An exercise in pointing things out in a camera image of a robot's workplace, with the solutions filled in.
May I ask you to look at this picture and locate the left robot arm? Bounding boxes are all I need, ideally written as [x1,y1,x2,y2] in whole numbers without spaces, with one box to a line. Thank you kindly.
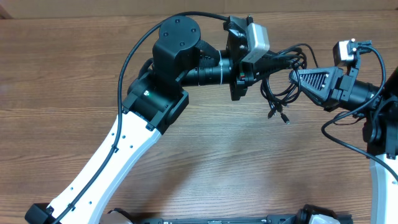
[25,11,298,223]

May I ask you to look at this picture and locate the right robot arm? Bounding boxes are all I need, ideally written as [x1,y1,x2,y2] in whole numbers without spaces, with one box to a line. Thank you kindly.
[289,66,397,223]

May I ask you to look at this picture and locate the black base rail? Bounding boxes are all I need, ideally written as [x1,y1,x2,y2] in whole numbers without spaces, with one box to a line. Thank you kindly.
[133,214,354,224]

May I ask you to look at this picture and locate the black cable bundle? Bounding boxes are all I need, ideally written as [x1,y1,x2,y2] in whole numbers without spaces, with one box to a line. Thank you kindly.
[254,42,320,125]

